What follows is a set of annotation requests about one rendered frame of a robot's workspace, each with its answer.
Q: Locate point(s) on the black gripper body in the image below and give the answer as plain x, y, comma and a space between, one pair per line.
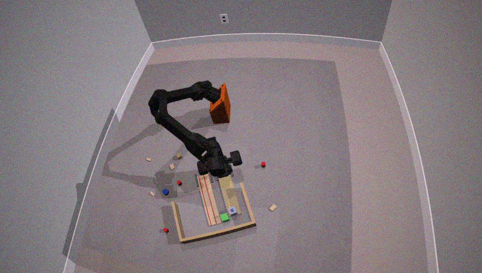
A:
235, 159

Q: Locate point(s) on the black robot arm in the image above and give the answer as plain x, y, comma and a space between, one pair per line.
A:
194, 142

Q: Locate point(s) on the yellow checkered strip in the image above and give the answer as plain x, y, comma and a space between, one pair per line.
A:
225, 181

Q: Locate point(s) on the tan wooden three-sided frame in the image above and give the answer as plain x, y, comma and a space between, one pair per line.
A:
213, 213

